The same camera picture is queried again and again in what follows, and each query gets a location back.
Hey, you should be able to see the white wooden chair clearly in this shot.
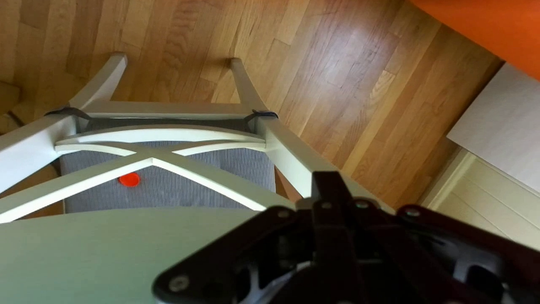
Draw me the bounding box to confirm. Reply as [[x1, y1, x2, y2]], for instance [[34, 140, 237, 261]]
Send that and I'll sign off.
[[0, 55, 333, 304]]

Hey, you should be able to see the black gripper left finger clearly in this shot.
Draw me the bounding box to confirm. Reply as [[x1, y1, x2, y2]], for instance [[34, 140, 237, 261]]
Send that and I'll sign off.
[[152, 206, 313, 304]]

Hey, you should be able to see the grey seat cushion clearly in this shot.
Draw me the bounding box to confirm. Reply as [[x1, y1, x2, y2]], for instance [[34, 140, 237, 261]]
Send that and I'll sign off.
[[66, 148, 276, 212]]

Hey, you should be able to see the orange armchair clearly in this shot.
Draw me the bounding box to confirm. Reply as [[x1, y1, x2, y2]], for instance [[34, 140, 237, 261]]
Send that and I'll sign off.
[[411, 0, 540, 79]]

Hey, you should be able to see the white board with yellow strip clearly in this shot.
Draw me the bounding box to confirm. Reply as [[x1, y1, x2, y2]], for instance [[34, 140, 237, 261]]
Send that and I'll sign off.
[[448, 64, 540, 190]]

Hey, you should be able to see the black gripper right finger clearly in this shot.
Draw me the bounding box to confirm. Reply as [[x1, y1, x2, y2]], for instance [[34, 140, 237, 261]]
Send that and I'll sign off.
[[360, 201, 540, 304]]

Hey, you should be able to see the small red round object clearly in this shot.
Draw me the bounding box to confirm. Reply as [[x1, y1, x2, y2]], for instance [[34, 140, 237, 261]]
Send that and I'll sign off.
[[119, 172, 142, 187]]

